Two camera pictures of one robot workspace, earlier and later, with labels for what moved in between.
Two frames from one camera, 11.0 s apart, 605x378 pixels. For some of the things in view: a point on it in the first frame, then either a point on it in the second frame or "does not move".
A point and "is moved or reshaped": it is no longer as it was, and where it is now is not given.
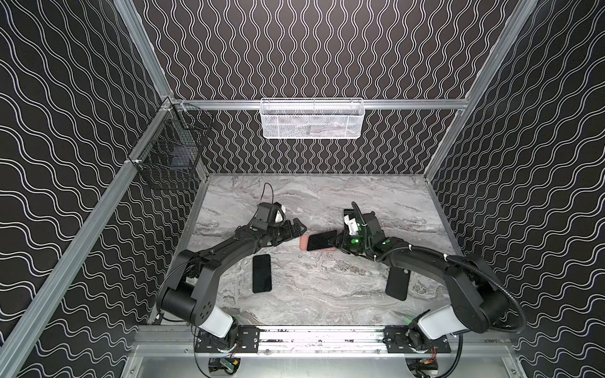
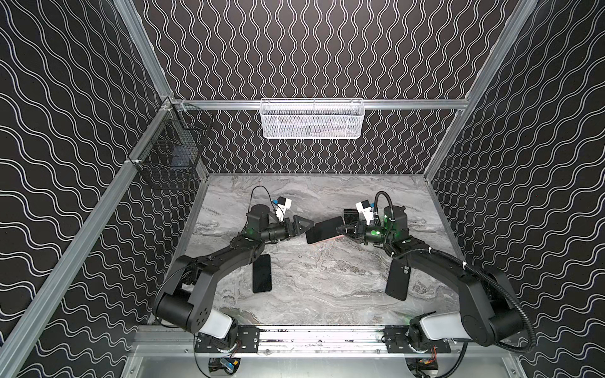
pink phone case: x=303 y=241 → x=328 y=239
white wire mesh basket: x=312 y=118 does not move
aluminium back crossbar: x=370 y=105 does not move
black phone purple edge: x=320 y=240 is moved or reshaped
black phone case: x=397 y=283 does not move
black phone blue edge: x=261 y=274 does not move
